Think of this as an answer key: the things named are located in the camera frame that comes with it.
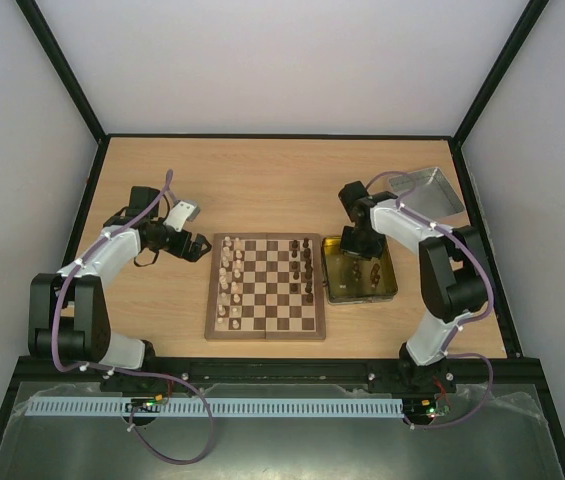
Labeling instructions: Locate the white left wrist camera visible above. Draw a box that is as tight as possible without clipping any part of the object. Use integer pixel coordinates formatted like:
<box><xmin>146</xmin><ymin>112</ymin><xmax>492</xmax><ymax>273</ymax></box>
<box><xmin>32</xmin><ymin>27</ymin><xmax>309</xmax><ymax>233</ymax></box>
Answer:
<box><xmin>163</xmin><ymin>200</ymin><xmax>200</xmax><ymax>232</ymax></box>

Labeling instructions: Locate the white slotted cable duct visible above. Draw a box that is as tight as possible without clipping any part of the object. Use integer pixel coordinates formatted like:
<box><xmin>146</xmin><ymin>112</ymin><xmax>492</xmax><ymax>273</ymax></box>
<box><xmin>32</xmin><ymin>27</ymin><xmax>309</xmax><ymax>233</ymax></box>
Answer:
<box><xmin>25</xmin><ymin>396</ymin><xmax>403</xmax><ymax>419</ymax></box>

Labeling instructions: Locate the silver tin lid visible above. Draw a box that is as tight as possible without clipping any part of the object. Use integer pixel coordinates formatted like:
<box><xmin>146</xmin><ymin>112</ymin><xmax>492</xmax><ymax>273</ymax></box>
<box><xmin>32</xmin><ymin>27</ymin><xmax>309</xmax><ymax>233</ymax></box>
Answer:
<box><xmin>387</xmin><ymin>167</ymin><xmax>465</xmax><ymax>220</ymax></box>

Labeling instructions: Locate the gold tin box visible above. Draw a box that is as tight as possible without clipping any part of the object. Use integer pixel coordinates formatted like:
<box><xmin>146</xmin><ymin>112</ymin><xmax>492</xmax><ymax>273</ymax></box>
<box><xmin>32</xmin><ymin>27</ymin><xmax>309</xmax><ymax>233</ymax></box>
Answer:
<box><xmin>321</xmin><ymin>236</ymin><xmax>398</xmax><ymax>305</ymax></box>

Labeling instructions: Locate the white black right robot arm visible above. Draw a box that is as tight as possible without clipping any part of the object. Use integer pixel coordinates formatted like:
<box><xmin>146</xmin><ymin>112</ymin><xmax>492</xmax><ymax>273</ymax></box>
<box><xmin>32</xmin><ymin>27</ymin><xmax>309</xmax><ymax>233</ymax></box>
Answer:
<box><xmin>338</xmin><ymin>181</ymin><xmax>495</xmax><ymax>392</ymax></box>

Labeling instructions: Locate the black aluminium frame rail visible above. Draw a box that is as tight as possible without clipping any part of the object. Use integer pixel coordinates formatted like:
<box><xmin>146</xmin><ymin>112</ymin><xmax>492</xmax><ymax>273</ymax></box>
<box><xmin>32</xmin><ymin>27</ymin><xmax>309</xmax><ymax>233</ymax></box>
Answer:
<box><xmin>11</xmin><ymin>357</ymin><xmax>543</xmax><ymax>399</ymax></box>

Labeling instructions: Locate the wooden chess board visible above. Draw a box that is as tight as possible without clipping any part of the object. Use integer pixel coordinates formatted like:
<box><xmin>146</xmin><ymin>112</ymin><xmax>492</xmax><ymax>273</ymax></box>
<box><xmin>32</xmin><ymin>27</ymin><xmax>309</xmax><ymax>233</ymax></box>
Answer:
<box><xmin>205</xmin><ymin>233</ymin><xmax>326</xmax><ymax>341</ymax></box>

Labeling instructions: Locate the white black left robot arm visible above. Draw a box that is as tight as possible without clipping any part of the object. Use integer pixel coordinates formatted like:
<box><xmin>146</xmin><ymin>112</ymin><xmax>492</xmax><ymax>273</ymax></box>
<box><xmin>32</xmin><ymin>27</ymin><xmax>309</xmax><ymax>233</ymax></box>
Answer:
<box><xmin>28</xmin><ymin>186</ymin><xmax>211</xmax><ymax>376</ymax></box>

